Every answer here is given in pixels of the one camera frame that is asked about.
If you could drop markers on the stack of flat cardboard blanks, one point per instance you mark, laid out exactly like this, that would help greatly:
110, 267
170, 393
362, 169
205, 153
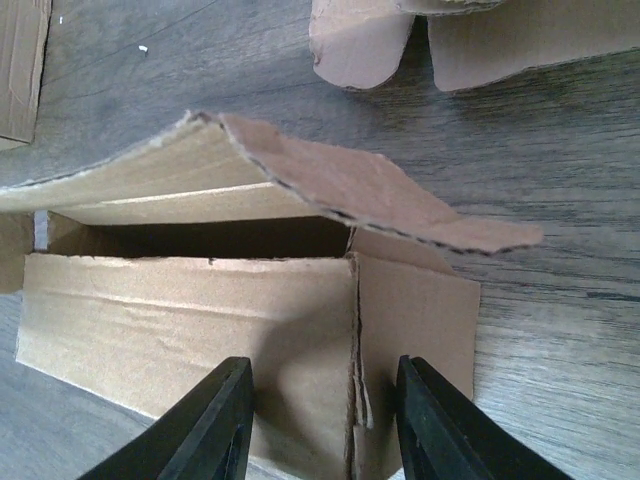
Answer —
359, 44

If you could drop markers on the brown cardboard box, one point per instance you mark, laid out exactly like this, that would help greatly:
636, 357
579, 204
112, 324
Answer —
224, 237

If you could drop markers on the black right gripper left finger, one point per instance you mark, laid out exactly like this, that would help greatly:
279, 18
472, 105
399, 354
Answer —
205, 435

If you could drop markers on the folded cardboard box middle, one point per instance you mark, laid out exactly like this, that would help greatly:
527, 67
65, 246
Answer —
24, 29

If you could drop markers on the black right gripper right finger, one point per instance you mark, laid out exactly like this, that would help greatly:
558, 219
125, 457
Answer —
444, 435

